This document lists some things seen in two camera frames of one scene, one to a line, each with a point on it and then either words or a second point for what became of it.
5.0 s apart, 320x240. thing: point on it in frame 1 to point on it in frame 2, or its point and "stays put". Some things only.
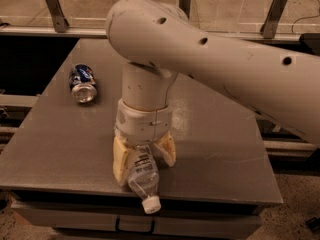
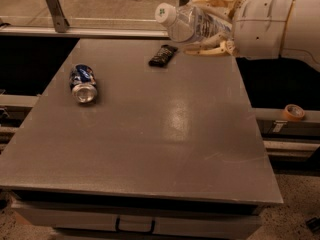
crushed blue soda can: [83, 83] stays put
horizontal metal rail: [59, 31] stays put
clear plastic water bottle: [144, 177] to [188, 24]
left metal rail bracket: [55, 10] stays put
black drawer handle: [133, 231] stays put
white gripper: [144, 123] to [261, 24]
